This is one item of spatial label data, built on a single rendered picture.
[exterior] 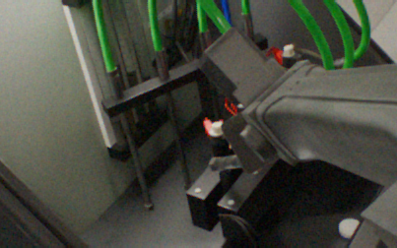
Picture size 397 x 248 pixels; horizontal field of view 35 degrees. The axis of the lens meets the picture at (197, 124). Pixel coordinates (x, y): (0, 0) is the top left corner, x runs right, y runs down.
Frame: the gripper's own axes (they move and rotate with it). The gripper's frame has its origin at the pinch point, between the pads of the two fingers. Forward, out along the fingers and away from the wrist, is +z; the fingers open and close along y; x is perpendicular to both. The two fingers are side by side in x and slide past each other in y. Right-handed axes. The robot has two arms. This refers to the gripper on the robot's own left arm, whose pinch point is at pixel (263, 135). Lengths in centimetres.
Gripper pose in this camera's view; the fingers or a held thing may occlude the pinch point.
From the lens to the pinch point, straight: 79.1
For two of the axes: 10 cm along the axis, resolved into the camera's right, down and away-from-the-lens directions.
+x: 4.9, 8.7, -1.0
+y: -8.7, 4.9, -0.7
